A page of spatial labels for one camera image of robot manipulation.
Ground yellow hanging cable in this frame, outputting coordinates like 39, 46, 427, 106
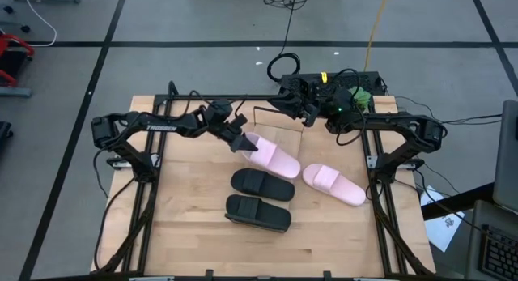
363, 0, 391, 73

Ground red metal frame cart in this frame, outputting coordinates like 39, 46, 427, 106
0, 32, 36, 88

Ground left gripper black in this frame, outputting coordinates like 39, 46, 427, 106
217, 117, 259, 154

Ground black aluminium table frame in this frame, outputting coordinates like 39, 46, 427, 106
95, 92, 436, 281

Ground black power cable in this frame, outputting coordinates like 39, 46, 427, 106
394, 95, 503, 126

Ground white paper sheet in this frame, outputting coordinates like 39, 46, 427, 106
419, 185, 466, 253

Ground black beam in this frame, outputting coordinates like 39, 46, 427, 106
420, 182, 497, 221

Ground grey desk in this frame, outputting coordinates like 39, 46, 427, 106
464, 198, 518, 281

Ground black foam slide sandal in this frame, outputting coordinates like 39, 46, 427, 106
230, 168, 296, 202
224, 194, 292, 233

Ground pink foam slide sandal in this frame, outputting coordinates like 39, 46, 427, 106
241, 131, 302, 180
302, 163, 367, 207

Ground black computer keyboard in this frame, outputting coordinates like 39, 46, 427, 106
479, 224, 518, 281

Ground white cable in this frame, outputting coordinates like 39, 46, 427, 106
19, 0, 58, 48

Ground black hanging cable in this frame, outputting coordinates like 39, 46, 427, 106
265, 5, 303, 84

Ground grey laptop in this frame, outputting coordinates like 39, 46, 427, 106
491, 98, 518, 213

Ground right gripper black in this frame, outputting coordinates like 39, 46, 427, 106
269, 92, 325, 128

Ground black chair part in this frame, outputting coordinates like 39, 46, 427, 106
0, 121, 14, 149

